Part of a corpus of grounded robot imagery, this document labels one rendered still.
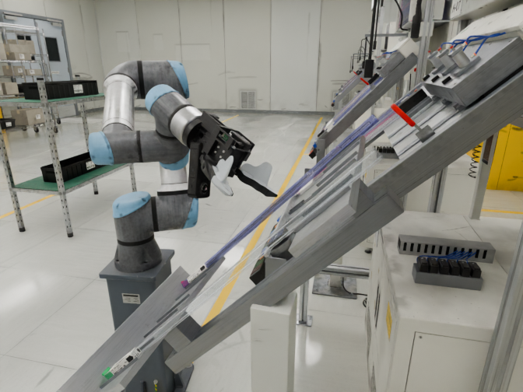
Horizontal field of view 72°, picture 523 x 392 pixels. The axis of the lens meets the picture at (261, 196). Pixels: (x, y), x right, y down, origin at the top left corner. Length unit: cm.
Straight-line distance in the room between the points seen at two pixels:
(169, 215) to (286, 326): 70
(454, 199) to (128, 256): 185
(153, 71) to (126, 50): 1008
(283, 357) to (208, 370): 107
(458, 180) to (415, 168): 160
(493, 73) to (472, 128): 11
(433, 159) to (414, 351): 47
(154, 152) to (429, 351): 79
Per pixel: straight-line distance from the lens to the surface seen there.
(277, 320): 56
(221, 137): 71
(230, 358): 169
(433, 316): 97
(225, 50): 1007
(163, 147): 86
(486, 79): 83
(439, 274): 107
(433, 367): 104
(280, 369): 61
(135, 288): 126
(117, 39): 1142
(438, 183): 157
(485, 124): 80
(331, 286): 212
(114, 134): 89
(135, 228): 119
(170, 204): 117
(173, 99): 81
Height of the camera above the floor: 116
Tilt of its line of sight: 20 degrees down
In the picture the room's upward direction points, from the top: straight up
